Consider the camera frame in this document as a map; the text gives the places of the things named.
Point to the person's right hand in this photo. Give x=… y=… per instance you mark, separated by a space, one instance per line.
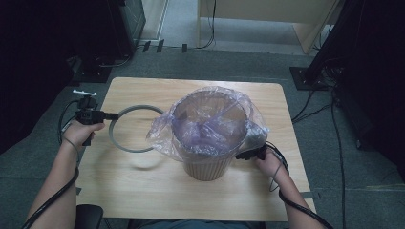
x=272 y=165

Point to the purple plastic bag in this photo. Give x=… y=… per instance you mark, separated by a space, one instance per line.
x=165 y=140

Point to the black cabinet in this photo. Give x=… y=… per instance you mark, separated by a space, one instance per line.
x=127 y=25

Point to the black stand base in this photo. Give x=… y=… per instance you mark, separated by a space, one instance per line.
x=302 y=79
x=94 y=74

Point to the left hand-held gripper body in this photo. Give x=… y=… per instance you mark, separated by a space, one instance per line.
x=90 y=114

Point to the beige wooden cabinet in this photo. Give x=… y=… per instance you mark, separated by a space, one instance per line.
x=270 y=9

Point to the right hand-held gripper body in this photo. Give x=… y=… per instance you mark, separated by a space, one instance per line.
x=259 y=153

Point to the black chair part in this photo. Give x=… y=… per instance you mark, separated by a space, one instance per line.
x=89 y=218

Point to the black floor tape strip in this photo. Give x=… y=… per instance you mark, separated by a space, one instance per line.
x=160 y=45
x=184 y=48
x=146 y=46

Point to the black stand post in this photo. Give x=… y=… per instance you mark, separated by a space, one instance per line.
x=331 y=38

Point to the person's left hand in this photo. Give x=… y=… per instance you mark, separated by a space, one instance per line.
x=76 y=135

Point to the brown ribbed plastic bin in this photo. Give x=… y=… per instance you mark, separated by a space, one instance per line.
x=207 y=171

